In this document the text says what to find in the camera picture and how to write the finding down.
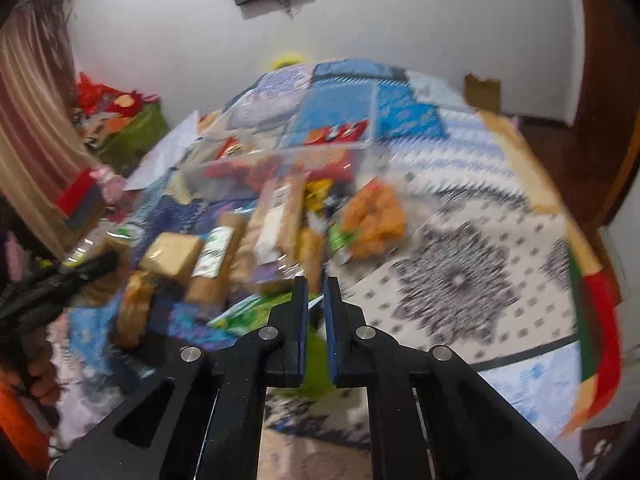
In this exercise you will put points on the cardboard box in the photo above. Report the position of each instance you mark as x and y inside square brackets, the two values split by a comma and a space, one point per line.
[482, 92]

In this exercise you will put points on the pink toy figure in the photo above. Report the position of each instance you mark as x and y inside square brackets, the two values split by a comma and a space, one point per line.
[111, 182]

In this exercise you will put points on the large green snack packet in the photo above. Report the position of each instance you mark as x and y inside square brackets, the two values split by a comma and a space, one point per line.
[250, 312]

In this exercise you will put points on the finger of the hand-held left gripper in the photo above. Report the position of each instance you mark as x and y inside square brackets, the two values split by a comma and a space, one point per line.
[95, 266]

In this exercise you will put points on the blue patchwork blanket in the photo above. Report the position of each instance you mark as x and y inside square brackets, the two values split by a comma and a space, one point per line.
[345, 105]

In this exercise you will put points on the red white snack bag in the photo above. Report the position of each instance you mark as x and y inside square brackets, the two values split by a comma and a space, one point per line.
[337, 134]

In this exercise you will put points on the square tan biscuit pack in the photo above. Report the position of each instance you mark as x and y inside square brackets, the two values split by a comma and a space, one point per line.
[170, 256]

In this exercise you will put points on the round brown biscuit pack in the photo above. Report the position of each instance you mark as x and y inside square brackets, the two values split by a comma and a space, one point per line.
[132, 310]

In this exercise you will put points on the white pillow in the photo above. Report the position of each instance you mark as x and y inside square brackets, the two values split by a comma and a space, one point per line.
[160, 157]

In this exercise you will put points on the yellow foam hoop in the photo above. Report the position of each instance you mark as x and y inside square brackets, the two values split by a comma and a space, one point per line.
[287, 60]

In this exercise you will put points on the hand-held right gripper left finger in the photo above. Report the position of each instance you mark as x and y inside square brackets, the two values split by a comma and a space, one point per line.
[301, 330]

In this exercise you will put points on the red box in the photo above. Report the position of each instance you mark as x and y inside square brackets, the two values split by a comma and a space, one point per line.
[80, 200]

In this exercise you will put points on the brown wooden door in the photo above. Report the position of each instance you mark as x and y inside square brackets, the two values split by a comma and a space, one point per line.
[610, 85]

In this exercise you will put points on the long biscuit pack white label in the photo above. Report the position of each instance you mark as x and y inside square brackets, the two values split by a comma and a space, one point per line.
[275, 220]

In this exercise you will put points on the red green striped cloth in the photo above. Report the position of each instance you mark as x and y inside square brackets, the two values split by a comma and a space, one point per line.
[597, 340]

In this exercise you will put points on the yellow snack bag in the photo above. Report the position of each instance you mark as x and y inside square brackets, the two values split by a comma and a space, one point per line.
[319, 195]

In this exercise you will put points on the small tan biscuit pack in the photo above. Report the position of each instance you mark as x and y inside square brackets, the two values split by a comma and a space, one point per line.
[309, 260]

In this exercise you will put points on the white black patterned blanket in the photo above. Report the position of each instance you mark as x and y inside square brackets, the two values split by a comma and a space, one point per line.
[465, 270]

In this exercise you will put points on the small green snack packet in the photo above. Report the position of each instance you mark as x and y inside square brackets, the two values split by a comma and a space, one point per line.
[339, 241]

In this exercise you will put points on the person's left forearm orange sleeve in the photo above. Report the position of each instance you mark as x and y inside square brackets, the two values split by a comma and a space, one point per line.
[17, 425]

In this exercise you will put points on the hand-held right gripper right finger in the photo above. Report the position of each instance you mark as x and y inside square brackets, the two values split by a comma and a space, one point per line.
[330, 330]

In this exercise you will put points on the green storage bin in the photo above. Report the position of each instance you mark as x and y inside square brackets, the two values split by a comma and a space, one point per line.
[137, 132]

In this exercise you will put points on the clear plastic container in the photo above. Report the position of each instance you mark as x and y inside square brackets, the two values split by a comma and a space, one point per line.
[280, 140]

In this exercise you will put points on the person's left hand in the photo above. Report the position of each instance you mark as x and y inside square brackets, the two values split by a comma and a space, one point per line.
[45, 375]

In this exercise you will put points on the brown snack bar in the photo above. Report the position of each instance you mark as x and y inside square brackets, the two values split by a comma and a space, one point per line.
[215, 260]

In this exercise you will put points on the orange fried snack bag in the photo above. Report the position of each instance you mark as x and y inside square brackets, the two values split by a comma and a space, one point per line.
[375, 220]

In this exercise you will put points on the striped curtain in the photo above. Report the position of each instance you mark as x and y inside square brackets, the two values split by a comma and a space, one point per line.
[35, 135]

